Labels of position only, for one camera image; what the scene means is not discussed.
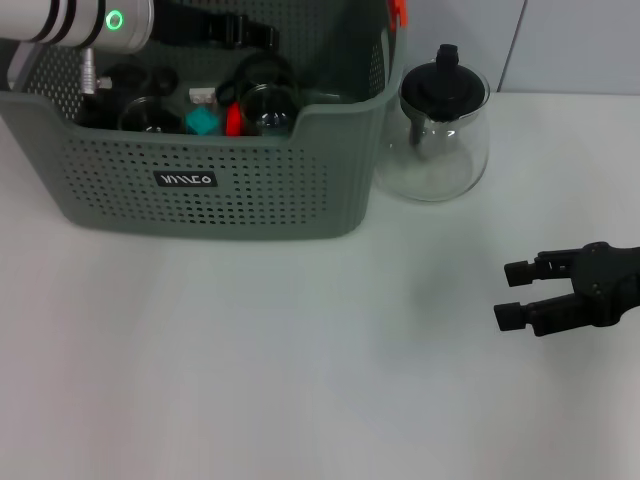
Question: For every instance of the large red toy brick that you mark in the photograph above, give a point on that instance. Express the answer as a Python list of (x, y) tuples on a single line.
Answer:
[(233, 122)]

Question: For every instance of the teal toy brick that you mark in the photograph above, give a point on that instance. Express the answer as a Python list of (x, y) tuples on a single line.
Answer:
[(202, 121)]

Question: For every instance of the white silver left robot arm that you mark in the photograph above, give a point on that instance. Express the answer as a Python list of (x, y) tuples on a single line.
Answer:
[(75, 20)]

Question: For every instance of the grey perforated storage basket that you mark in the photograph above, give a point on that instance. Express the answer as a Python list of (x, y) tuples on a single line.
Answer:
[(275, 200)]

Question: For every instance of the black teapot lid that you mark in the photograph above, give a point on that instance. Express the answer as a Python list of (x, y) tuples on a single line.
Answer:
[(440, 87)]

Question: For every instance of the clear glass teapot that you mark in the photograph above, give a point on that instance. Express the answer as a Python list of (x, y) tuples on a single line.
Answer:
[(435, 175)]

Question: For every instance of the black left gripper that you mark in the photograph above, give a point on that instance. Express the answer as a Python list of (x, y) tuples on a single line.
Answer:
[(182, 20)]

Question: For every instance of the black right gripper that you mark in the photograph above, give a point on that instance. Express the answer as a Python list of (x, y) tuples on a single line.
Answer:
[(610, 285)]

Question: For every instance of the white toy brick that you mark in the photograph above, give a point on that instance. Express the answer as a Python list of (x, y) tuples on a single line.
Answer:
[(202, 94)]

